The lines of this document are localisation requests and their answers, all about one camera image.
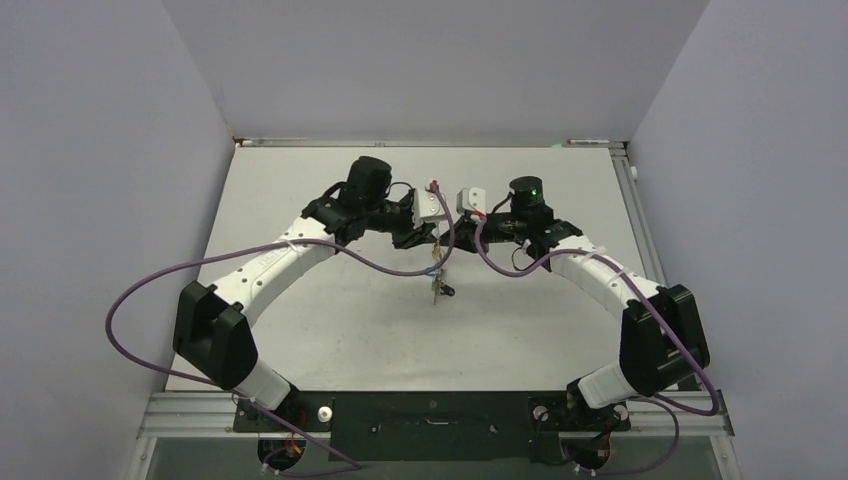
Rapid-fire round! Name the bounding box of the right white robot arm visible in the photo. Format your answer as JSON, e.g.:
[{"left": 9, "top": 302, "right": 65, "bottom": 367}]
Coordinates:
[{"left": 457, "top": 176, "right": 717, "bottom": 428}]

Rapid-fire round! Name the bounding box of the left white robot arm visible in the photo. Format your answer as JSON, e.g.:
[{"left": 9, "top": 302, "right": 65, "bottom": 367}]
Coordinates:
[{"left": 172, "top": 156, "right": 429, "bottom": 430}]

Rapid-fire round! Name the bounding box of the red marker pen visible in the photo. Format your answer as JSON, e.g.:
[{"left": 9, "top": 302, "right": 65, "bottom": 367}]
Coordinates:
[{"left": 566, "top": 139, "right": 613, "bottom": 146}]

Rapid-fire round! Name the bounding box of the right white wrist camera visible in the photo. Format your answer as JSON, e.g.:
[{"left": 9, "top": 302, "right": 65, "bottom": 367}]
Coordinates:
[{"left": 456, "top": 187, "right": 487, "bottom": 215}]

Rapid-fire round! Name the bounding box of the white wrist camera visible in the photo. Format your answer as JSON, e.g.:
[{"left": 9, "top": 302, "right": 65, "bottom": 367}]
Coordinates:
[
  {"left": 412, "top": 188, "right": 447, "bottom": 228},
  {"left": 456, "top": 187, "right": 487, "bottom": 215}
]

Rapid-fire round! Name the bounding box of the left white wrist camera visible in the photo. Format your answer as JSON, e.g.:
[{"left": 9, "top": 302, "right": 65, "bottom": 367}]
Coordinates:
[{"left": 412, "top": 188, "right": 447, "bottom": 228}]

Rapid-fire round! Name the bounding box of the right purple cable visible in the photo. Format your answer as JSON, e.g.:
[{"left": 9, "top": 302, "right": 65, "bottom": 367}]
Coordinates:
[{"left": 471, "top": 213, "right": 721, "bottom": 477}]

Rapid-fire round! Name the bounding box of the purple cable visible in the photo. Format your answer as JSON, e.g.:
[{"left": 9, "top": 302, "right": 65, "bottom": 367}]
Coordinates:
[
  {"left": 104, "top": 181, "right": 458, "bottom": 477},
  {"left": 471, "top": 213, "right": 721, "bottom": 477}
]

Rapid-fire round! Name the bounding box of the aluminium right rail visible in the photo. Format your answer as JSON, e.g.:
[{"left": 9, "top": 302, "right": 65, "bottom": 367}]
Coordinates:
[{"left": 608, "top": 142, "right": 667, "bottom": 284}]

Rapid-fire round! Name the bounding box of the aluminium rail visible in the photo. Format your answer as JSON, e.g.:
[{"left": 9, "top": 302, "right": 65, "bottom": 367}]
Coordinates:
[
  {"left": 137, "top": 390, "right": 735, "bottom": 440},
  {"left": 608, "top": 142, "right": 667, "bottom": 284}
]

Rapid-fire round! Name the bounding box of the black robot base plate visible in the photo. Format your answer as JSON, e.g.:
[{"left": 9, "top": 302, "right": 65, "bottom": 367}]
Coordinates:
[{"left": 233, "top": 390, "right": 632, "bottom": 464}]

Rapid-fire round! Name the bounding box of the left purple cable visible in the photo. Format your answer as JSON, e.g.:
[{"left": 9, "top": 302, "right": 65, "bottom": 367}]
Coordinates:
[{"left": 104, "top": 181, "right": 458, "bottom": 477}]

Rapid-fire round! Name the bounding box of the aluminium front rail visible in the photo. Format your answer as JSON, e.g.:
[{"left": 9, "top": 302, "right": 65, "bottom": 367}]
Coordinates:
[{"left": 137, "top": 390, "right": 735, "bottom": 440}]

